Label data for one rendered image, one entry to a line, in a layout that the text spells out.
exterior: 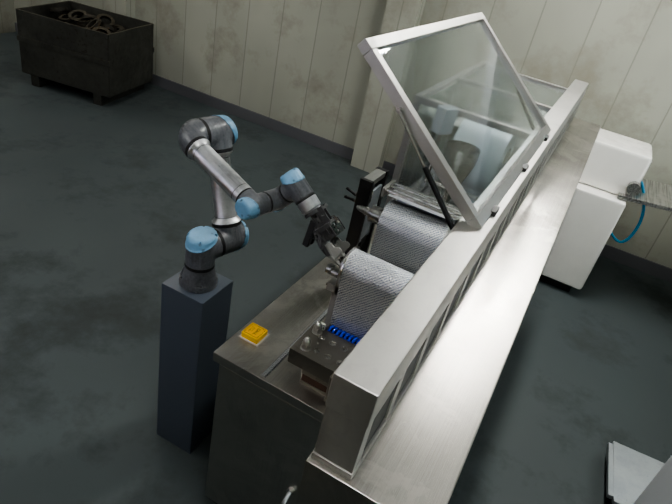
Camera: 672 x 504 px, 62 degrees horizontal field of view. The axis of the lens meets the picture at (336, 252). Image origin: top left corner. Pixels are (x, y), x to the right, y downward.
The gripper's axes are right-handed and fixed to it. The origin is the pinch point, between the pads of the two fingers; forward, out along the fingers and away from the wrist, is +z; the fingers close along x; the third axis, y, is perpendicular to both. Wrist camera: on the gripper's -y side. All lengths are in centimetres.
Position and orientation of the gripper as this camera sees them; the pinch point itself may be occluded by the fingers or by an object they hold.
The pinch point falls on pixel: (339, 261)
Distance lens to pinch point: 195.3
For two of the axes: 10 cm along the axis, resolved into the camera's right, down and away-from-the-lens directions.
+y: 7.0, -3.8, -6.0
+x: 4.6, -4.0, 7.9
